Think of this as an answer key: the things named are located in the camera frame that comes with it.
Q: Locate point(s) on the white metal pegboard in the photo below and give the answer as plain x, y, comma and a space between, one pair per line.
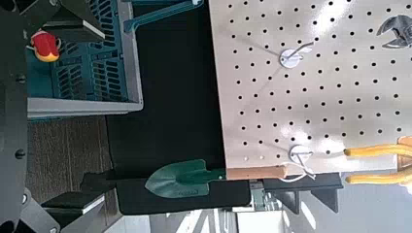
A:
324, 97

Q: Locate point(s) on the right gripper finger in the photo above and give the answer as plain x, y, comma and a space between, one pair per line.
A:
73, 205
76, 21

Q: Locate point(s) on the blue grey plastic crate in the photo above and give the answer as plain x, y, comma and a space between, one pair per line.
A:
90, 71

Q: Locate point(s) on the red screwdriver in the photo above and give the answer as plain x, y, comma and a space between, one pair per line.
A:
45, 47

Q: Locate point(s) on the white pegboard hook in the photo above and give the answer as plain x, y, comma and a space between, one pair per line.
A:
301, 155
290, 58

